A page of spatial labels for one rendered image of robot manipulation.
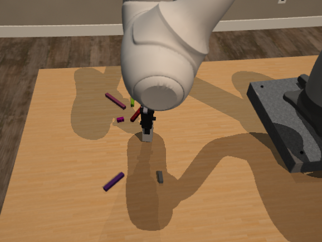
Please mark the dark red rod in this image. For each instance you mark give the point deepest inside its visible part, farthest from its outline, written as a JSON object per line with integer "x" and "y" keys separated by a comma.
{"x": 133, "y": 118}

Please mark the purple rod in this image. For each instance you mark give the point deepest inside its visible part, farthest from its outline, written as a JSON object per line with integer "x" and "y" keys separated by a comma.
{"x": 113, "y": 181}

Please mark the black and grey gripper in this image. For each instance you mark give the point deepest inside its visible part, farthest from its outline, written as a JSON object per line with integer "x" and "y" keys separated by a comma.
{"x": 147, "y": 119}

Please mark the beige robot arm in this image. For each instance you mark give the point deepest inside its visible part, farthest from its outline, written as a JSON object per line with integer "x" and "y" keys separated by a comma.
{"x": 164, "y": 44}

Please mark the pink rod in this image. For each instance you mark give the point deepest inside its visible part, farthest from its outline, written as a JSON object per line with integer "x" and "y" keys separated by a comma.
{"x": 115, "y": 101}

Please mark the dark grey rod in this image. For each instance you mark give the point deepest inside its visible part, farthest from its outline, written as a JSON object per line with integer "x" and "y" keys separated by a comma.
{"x": 160, "y": 176}

